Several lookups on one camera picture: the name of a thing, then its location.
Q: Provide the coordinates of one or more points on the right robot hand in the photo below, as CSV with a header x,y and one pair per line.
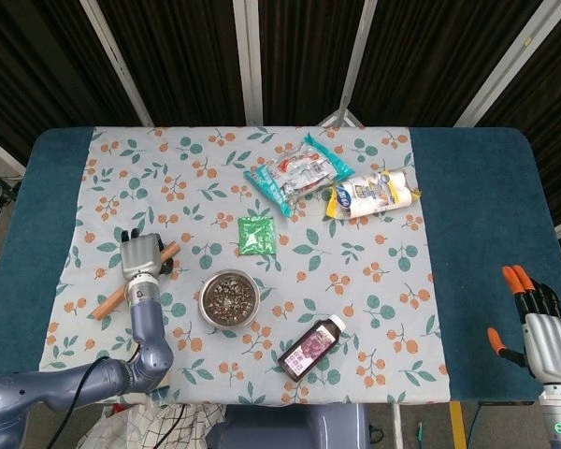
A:
x,y
549,341

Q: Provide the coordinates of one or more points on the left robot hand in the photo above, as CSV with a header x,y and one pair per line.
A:
x,y
140,257

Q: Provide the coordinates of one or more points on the wooden stick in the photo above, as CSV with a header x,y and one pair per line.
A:
x,y
106,307

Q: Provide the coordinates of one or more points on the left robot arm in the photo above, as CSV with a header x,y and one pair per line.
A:
x,y
147,327

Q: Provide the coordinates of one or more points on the stainless steel bowl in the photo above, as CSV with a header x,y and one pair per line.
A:
x,y
205,308

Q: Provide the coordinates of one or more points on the crushed brown white granules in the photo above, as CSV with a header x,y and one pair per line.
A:
x,y
229,299

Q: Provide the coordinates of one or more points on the floral tablecloth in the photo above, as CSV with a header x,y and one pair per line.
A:
x,y
168,154

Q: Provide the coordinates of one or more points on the green sachet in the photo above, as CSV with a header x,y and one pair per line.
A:
x,y
257,236

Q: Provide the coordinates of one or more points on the teal snack bag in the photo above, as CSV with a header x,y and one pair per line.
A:
x,y
266,182

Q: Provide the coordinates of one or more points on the white checked cloth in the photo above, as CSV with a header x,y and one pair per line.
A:
x,y
168,428

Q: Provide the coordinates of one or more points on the white table leg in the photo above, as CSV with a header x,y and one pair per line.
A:
x,y
397,428

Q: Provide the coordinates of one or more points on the grape juice bottle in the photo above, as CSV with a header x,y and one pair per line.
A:
x,y
304,355

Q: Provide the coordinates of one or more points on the yellow white roll package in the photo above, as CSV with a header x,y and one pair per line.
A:
x,y
378,194

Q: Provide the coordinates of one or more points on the blue-grey robot torso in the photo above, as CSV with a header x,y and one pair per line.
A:
x,y
290,428

